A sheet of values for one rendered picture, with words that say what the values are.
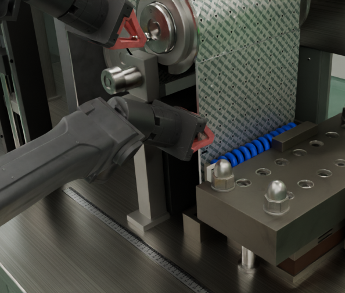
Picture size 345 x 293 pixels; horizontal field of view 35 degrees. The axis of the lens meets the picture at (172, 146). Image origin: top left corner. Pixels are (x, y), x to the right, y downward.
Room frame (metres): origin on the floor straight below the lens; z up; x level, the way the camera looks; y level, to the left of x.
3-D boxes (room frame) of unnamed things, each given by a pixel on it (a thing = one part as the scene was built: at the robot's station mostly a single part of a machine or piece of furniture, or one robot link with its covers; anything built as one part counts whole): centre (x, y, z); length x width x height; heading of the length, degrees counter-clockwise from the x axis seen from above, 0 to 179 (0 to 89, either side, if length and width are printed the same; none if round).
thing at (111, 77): (0.78, 0.08, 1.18); 0.04 x 0.02 x 0.04; 38
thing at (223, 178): (0.70, -0.07, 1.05); 0.04 x 0.04 x 0.04
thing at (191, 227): (0.83, -0.13, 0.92); 0.28 x 0.04 x 0.04; 128
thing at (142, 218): (0.81, 0.05, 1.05); 0.06 x 0.05 x 0.31; 128
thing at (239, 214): (0.76, -0.24, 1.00); 0.40 x 0.16 x 0.06; 128
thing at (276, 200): (0.63, -0.14, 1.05); 0.04 x 0.04 x 0.04
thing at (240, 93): (0.83, -0.14, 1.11); 0.23 x 0.01 x 0.18; 128
